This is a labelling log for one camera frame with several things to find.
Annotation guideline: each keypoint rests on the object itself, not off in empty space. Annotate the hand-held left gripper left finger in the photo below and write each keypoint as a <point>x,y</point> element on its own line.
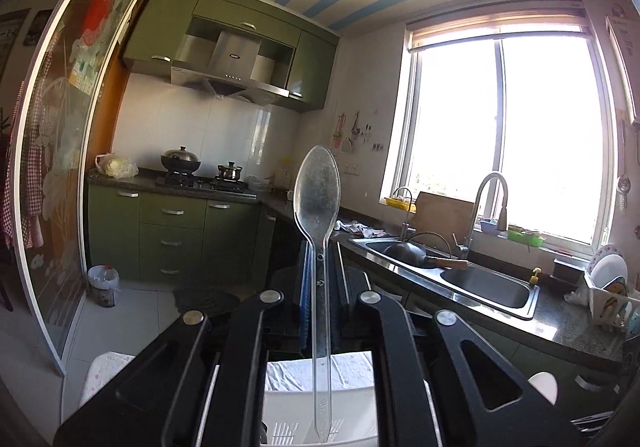
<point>304,297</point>

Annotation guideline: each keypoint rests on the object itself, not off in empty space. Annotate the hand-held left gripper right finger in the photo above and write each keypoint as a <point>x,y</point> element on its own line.
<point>344,312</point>

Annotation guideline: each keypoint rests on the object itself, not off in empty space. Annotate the clear plastic spoon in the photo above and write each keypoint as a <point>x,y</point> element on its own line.
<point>316,197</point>

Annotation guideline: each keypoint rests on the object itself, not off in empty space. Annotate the white plastic utensil holder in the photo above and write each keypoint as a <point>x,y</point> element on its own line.
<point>290,414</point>

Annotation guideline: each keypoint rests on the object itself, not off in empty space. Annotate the white floral tablecloth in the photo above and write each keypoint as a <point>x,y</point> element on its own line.
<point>295,372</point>

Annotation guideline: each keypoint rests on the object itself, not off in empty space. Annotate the crumpled dish cloth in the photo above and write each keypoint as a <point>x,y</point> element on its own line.
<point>357,228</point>

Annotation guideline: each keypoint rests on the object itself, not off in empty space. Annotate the black floor mat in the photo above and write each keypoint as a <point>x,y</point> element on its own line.
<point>207,303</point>

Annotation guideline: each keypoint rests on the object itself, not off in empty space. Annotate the small steel faucet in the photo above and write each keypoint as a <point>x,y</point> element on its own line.
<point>406,227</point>

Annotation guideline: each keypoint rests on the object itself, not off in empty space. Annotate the clear food container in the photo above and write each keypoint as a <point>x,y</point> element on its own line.
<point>260,184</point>

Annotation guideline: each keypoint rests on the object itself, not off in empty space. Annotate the yellow hanging basket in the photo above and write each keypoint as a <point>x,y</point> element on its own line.
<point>399,203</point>

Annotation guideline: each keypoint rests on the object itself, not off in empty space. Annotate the clear jar yellow lid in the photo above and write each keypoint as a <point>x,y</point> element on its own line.
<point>285,173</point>

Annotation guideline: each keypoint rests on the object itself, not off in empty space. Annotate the wooden cutting board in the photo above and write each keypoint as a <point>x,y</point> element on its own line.
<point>440,214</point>

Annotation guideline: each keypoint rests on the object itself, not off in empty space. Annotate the small steel pot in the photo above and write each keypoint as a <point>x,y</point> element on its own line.
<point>230,172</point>

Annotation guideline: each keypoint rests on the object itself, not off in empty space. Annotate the stainless steel sink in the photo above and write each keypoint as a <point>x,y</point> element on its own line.
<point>490,289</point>

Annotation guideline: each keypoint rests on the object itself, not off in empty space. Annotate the green lower kitchen cabinets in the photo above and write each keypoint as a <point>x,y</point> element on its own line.
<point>170,227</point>

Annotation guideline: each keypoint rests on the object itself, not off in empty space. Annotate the green kitchen cabinets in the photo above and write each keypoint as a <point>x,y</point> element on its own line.
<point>170,12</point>
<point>170,227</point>

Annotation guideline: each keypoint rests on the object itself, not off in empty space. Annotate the black gas stove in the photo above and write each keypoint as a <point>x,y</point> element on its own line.
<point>200,183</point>

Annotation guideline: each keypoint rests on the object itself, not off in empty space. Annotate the blue dish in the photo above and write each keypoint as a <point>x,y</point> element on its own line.
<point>489,226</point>

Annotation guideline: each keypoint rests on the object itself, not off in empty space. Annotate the tall steel kitchen faucet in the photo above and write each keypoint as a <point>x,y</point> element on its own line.
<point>501,217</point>

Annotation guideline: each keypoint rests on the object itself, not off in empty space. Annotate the black wok with lid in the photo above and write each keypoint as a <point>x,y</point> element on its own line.
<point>181,158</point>

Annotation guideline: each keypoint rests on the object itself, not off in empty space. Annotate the green tray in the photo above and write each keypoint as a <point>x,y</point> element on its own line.
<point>525,236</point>

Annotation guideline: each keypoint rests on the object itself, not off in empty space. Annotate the small trash bin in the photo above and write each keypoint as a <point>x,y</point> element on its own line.
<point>103,284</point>

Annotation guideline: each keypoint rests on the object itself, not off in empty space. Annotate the dark stone countertop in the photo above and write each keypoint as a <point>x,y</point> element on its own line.
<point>560,317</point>

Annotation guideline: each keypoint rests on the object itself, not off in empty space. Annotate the dark box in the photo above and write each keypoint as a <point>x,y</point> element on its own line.
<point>567,272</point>

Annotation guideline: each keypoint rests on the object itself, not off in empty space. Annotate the white plastic bag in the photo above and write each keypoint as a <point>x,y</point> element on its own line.
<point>116,166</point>

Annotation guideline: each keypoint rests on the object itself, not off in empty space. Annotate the kitchen window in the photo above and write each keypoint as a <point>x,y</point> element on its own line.
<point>500,127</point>

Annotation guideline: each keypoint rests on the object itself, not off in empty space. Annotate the white dish rack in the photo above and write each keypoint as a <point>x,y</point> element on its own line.
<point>597,307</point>

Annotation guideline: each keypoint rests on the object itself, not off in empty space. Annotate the steel range hood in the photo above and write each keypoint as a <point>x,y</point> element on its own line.
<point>235,52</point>

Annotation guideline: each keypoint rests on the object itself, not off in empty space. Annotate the wooden chopstick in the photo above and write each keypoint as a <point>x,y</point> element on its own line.
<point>585,421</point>
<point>590,428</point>

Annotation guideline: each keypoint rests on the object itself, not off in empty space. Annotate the white plate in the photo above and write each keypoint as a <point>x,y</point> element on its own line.
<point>607,262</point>

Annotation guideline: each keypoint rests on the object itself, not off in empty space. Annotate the sliding glass door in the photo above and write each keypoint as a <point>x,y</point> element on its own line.
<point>65,127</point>

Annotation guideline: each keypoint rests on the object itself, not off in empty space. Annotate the red checkered apron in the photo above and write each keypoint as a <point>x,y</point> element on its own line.
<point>20,177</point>

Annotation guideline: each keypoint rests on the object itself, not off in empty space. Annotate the green upper kitchen cabinets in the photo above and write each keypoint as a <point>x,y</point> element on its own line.
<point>170,12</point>

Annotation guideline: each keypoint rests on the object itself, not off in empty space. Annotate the rolled window blind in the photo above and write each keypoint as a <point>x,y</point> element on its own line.
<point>490,27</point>

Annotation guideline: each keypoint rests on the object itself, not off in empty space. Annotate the white wall switch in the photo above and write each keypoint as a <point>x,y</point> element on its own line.
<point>353,168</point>

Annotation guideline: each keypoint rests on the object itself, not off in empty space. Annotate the dark wall poster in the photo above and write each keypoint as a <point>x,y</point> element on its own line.
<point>37,24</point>

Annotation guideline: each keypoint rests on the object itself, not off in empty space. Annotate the framed wall picture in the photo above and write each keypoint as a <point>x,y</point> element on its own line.
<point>12,39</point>

